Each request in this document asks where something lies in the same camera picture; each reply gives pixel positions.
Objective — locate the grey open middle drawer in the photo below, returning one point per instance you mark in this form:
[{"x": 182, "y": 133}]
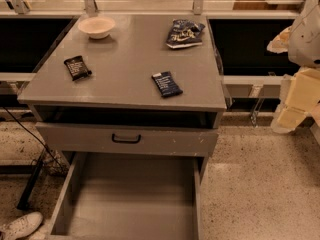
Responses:
[{"x": 128, "y": 197}]

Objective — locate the white bowl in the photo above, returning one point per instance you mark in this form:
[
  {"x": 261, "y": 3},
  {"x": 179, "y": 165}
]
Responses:
[{"x": 97, "y": 27}]

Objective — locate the black snack bar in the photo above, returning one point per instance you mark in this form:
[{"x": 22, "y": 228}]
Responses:
[{"x": 77, "y": 68}]

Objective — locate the black table leg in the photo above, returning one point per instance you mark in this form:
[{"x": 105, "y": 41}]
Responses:
[{"x": 35, "y": 172}]

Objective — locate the blue chip bag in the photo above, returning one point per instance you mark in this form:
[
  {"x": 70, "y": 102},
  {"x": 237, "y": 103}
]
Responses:
[{"x": 184, "y": 33}]

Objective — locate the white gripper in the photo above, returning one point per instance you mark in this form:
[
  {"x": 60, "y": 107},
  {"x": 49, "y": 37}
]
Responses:
[{"x": 306, "y": 41}]

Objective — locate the grey drawer cabinet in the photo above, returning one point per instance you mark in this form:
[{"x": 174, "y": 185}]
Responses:
[{"x": 120, "y": 91}]

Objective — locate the blue rxbar blueberry bar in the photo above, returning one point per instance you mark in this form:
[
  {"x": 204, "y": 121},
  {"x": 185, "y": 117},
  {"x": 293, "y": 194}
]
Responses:
[{"x": 166, "y": 84}]

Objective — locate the grey top drawer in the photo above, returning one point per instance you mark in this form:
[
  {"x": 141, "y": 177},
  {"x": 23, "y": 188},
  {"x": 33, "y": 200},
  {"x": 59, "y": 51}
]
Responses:
[{"x": 154, "y": 141}]

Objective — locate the white shoe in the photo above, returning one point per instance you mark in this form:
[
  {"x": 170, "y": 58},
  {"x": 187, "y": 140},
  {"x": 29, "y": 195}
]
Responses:
[{"x": 21, "y": 227}]

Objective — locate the black drawer handle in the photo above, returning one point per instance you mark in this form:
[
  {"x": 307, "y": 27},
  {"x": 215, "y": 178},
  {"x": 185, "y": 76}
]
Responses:
[{"x": 125, "y": 140}]

